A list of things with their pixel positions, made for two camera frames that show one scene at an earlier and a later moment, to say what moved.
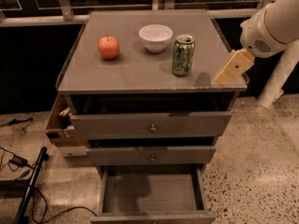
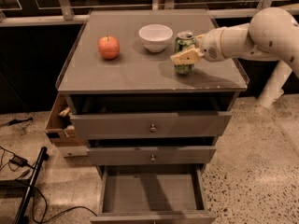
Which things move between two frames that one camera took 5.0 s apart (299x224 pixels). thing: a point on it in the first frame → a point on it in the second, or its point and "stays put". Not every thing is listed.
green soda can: (184, 50) stays put
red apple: (108, 47) stays put
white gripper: (256, 35) → (209, 46)
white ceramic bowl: (155, 37) stays put
